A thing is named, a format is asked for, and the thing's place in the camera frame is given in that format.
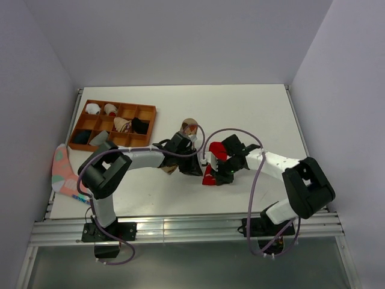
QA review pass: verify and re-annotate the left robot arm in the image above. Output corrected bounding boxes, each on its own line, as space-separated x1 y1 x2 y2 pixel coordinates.
77 132 203 240

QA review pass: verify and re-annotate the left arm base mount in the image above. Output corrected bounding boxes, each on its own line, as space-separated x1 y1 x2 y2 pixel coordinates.
81 220 137 259

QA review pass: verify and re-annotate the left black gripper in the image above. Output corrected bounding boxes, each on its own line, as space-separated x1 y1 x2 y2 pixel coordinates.
174 148 203 176

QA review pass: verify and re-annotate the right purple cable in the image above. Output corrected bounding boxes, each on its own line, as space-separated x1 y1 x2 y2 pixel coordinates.
202 128 301 258

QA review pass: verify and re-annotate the orange compartment tray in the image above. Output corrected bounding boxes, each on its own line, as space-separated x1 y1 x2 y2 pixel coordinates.
68 100 156 152

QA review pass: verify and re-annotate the beige red rolled sock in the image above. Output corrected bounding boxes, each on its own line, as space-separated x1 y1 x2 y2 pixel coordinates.
104 103 118 117

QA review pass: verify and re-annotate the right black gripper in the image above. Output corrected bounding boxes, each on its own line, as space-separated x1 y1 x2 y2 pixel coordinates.
211 157 242 185

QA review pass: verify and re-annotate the white rolled sock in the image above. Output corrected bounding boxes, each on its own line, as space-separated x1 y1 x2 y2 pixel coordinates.
85 103 101 115

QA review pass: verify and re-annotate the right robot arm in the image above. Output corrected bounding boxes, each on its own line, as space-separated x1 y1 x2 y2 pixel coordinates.
206 134 336 235

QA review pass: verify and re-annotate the pink patterned sock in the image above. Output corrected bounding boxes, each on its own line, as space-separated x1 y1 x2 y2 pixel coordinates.
51 144 90 205

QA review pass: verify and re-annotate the black rolled sock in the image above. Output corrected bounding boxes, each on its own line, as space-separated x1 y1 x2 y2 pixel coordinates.
131 117 149 135

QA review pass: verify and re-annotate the dark teal rolled sock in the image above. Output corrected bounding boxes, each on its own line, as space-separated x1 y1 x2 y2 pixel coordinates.
72 130 91 145

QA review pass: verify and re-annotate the aluminium frame rail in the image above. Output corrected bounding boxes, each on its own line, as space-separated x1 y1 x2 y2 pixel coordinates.
28 210 345 247

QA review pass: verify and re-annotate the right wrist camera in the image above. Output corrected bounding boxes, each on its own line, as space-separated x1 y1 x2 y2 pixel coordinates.
200 151 218 171

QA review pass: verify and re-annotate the brown argyle sock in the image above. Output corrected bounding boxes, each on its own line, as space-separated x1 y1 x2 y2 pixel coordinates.
161 118 198 175

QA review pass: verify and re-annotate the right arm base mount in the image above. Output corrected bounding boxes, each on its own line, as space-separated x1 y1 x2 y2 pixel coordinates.
237 217 299 258

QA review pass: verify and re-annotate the grey rolled sock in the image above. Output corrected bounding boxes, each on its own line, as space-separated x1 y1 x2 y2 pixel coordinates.
89 131 109 146

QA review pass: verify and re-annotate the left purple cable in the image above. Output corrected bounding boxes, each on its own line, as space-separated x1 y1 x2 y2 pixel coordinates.
76 123 207 266

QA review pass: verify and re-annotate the purple cable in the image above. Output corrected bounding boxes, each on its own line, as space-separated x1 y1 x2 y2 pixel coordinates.
202 128 301 258
76 123 207 266

